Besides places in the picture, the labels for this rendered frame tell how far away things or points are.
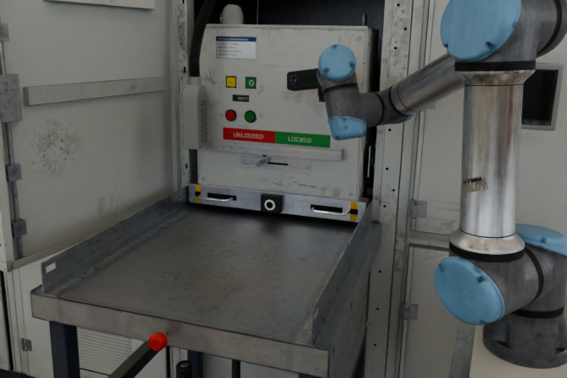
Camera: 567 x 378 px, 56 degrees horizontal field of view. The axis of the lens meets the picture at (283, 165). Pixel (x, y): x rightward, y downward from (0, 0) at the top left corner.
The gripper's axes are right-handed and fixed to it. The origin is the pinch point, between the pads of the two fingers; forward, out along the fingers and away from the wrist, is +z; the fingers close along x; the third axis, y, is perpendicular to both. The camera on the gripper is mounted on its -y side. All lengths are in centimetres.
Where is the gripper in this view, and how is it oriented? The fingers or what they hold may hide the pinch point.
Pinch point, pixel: (320, 89)
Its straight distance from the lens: 145.1
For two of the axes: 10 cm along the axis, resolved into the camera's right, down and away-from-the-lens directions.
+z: 0.3, 0.3, 10.0
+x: 0.4, -10.0, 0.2
